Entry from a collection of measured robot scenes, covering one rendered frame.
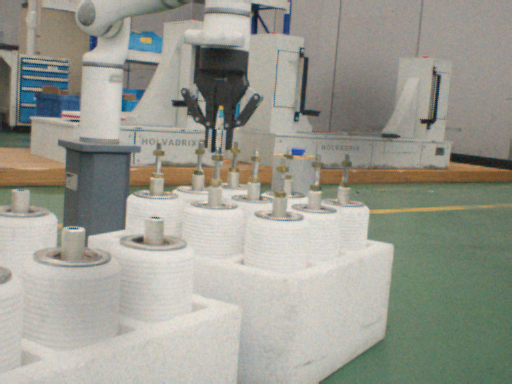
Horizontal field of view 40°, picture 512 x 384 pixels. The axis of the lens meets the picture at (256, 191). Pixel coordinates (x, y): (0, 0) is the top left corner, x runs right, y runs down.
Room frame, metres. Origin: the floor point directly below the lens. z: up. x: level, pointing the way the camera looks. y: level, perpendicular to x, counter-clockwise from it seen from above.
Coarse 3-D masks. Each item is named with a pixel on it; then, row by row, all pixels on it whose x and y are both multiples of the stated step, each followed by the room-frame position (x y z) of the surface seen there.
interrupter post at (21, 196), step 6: (12, 192) 0.90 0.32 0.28; (18, 192) 0.90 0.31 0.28; (24, 192) 0.90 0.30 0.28; (12, 198) 0.90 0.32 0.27; (18, 198) 0.90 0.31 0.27; (24, 198) 0.90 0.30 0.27; (12, 204) 0.90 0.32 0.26; (18, 204) 0.90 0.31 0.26; (24, 204) 0.90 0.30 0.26; (12, 210) 0.90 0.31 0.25; (18, 210) 0.90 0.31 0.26; (24, 210) 0.90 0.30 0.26
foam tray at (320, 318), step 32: (352, 256) 1.13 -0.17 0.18; (384, 256) 1.23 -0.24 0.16; (224, 288) 1.00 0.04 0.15; (256, 288) 0.97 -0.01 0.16; (288, 288) 0.94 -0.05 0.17; (320, 288) 1.01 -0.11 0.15; (352, 288) 1.12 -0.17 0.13; (384, 288) 1.25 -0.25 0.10; (256, 320) 0.97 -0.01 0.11; (288, 320) 0.94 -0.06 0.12; (320, 320) 1.02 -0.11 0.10; (352, 320) 1.13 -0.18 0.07; (384, 320) 1.26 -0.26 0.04; (256, 352) 0.97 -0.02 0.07; (288, 352) 0.94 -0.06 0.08; (320, 352) 1.03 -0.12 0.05; (352, 352) 1.14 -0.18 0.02
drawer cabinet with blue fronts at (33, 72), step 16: (0, 64) 6.71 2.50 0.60; (32, 64) 6.34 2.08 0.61; (48, 64) 6.43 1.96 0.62; (64, 64) 6.51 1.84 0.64; (0, 80) 6.70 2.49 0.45; (32, 80) 6.34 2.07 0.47; (48, 80) 6.43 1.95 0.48; (64, 80) 6.51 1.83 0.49; (0, 96) 6.69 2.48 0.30; (32, 96) 6.35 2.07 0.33; (0, 112) 6.68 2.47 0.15; (16, 112) 6.31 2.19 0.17; (32, 112) 6.35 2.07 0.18; (16, 128) 6.36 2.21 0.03
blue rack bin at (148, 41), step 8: (144, 32) 6.65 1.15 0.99; (152, 32) 6.54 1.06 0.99; (136, 40) 6.21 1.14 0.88; (144, 40) 6.25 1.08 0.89; (152, 40) 6.30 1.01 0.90; (160, 40) 6.35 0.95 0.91; (128, 48) 6.17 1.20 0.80; (136, 48) 6.21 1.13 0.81; (144, 48) 6.26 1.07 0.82; (152, 48) 6.31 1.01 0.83; (160, 48) 6.36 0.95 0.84
